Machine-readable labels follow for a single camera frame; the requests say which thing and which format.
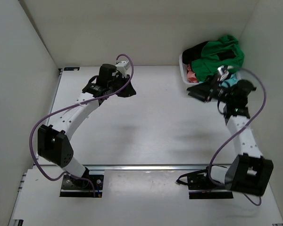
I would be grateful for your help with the teal t shirt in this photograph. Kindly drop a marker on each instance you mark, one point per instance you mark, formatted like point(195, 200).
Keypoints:
point(230, 82)

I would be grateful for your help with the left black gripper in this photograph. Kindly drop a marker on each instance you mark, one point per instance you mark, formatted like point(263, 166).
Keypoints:
point(129, 90)

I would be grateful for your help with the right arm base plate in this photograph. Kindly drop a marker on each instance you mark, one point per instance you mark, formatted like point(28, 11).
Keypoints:
point(200, 187)

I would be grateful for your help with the green t shirt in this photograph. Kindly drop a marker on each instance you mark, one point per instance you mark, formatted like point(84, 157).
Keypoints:
point(226, 47)

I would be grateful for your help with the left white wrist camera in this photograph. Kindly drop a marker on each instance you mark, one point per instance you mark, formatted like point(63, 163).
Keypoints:
point(123, 65)

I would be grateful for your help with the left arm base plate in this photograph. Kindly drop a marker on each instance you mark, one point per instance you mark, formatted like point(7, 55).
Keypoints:
point(80, 188)

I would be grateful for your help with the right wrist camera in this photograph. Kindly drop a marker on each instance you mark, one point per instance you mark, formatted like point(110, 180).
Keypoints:
point(223, 72)

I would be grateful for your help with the black t shirt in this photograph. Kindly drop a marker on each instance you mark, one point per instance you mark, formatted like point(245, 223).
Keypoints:
point(193, 53)

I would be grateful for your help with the pink t shirt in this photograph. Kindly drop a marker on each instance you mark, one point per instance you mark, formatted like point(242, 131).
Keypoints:
point(191, 75)

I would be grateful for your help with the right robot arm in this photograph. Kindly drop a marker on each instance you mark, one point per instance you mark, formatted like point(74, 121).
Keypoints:
point(250, 171)

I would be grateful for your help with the white plastic basket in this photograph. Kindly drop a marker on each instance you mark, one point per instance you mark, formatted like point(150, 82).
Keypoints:
point(182, 70)

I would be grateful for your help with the aluminium table rail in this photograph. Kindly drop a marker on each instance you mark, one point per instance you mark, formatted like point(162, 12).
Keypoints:
point(146, 167)

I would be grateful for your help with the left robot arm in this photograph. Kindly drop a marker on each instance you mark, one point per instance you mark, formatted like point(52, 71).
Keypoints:
point(54, 140)

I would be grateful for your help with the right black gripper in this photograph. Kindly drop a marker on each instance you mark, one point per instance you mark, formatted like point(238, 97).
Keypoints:
point(205, 95)

